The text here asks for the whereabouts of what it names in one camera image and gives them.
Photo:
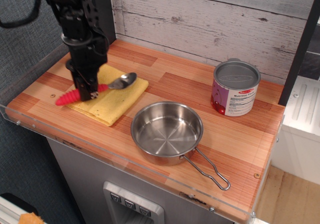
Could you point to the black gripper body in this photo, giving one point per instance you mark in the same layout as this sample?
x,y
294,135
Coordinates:
x,y
87,55

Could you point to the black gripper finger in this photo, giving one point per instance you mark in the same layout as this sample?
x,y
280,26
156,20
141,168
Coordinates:
x,y
88,91
77,79

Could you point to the red handled metal spoon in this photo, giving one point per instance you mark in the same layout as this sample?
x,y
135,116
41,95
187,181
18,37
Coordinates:
x,y
123,82

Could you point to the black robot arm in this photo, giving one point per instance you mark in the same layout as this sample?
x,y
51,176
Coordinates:
x,y
76,17

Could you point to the yellow folded cloth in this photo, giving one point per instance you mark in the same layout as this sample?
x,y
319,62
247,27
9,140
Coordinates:
x,y
112,103

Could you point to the small steel saucepan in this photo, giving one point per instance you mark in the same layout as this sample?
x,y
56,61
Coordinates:
x,y
168,133

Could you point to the grey toy fridge cabinet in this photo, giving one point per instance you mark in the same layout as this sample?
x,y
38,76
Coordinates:
x,y
85,176

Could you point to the silver ice dispenser panel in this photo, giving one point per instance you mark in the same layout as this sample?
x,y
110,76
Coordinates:
x,y
126,207

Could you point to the orange object at corner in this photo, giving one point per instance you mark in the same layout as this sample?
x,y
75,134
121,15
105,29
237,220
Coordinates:
x,y
30,218

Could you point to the toy cherry can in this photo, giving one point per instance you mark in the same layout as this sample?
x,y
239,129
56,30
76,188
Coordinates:
x,y
234,87

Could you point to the white toy sink unit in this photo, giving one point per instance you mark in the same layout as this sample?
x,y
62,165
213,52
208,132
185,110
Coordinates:
x,y
297,148

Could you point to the dark grey upright post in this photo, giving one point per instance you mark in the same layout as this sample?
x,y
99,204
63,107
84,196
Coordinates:
x,y
106,18

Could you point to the clear acrylic guard rail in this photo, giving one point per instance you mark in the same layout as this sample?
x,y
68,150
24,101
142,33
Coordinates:
x,y
240,147

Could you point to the dark right frame post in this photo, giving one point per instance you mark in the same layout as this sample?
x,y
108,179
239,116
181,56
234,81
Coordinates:
x,y
303,45

